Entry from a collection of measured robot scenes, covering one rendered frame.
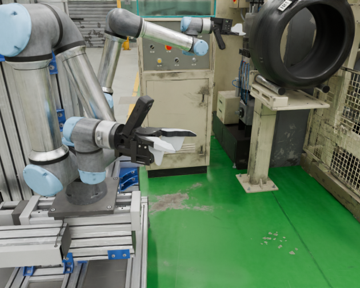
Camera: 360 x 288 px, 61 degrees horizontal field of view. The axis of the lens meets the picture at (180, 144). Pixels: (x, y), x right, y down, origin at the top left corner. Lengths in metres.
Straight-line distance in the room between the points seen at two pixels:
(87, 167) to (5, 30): 0.39
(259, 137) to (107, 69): 1.26
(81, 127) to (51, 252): 0.48
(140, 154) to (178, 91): 1.61
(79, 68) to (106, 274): 0.99
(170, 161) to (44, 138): 1.73
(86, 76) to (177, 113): 1.51
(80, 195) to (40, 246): 0.20
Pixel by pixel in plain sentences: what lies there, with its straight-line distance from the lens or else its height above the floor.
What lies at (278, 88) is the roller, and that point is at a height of 0.91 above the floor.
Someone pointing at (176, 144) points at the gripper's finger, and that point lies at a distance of 0.82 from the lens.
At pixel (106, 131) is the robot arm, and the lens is 0.80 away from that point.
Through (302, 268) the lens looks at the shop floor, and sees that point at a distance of 1.99.
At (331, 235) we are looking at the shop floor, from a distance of 2.28.
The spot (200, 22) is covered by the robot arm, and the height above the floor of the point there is 1.27.
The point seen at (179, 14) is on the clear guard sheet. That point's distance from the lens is 2.30.
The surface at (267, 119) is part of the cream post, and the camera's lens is 2.33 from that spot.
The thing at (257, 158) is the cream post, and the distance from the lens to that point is 2.44.
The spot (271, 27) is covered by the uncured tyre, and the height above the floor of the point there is 1.25.
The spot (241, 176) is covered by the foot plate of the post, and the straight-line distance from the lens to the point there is 2.67.
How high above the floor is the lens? 1.37
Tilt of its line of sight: 25 degrees down
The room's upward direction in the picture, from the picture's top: straight up
